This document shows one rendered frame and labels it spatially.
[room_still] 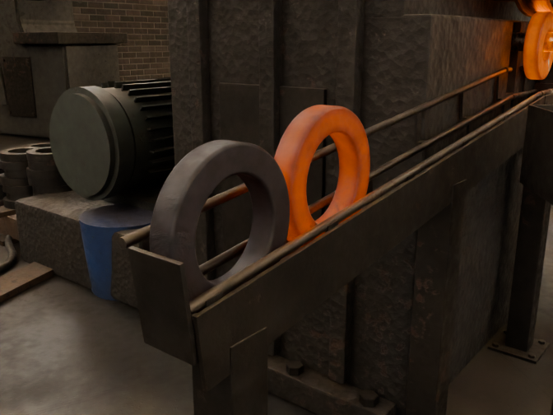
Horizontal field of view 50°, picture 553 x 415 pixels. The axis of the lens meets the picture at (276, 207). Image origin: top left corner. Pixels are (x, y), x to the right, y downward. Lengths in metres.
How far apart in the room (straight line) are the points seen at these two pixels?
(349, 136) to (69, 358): 1.18
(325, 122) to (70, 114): 1.46
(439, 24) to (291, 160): 0.57
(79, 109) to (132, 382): 0.91
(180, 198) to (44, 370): 1.21
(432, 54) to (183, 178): 0.69
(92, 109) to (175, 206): 1.45
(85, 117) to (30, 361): 0.77
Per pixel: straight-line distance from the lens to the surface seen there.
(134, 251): 0.58
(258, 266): 0.62
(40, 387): 1.64
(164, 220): 0.56
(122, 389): 1.57
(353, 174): 0.80
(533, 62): 1.51
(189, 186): 0.55
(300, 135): 0.69
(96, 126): 1.98
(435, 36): 1.16
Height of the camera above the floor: 0.83
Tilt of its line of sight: 16 degrees down
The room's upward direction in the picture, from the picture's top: straight up
